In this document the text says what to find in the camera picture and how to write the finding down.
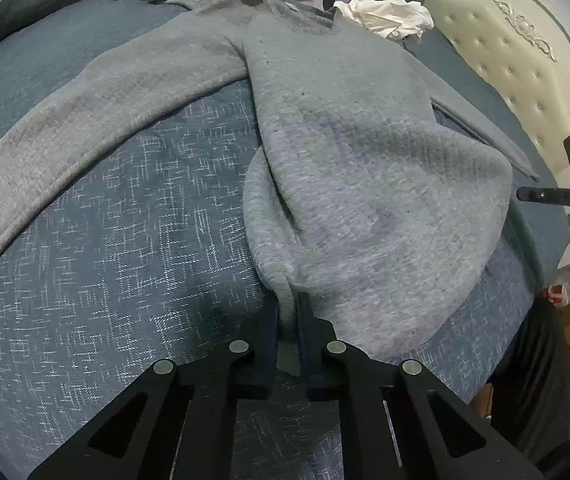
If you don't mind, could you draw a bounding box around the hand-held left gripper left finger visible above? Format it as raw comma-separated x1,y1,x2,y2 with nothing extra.
27,292,280,480

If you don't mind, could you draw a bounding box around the cream tufted headboard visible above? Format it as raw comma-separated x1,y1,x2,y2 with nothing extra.
410,0,570,181

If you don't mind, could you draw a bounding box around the grey knit sweater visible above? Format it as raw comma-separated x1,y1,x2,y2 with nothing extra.
0,0,540,361

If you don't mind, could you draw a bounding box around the dark grey long pillow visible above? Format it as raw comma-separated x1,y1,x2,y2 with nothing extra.
0,0,428,43

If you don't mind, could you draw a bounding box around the white shirt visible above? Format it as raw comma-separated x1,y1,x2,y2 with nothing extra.
334,0,436,43

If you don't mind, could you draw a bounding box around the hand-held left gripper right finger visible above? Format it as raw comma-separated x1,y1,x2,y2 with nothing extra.
295,292,548,480

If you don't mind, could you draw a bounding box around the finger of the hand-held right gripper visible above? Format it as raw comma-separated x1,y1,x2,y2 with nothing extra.
516,186,566,204

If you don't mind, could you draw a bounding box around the person's dark clothing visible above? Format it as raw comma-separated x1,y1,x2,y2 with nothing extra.
487,297,570,476

